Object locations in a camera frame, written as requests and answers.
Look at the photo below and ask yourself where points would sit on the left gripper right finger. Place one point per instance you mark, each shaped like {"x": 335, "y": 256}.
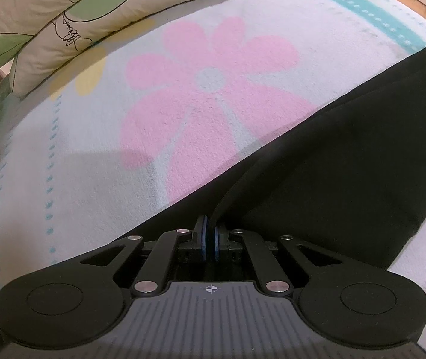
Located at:
{"x": 221, "y": 243}

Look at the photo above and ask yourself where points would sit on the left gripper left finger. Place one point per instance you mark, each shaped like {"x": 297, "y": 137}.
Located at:
{"x": 200, "y": 234}

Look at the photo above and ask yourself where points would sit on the black pants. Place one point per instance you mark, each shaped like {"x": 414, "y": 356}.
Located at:
{"x": 351, "y": 178}

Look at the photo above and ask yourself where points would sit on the floral bed blanket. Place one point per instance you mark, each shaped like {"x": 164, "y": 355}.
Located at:
{"x": 145, "y": 118}

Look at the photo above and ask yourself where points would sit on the folded leaf-pattern quilt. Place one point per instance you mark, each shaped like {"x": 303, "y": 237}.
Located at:
{"x": 38, "y": 36}

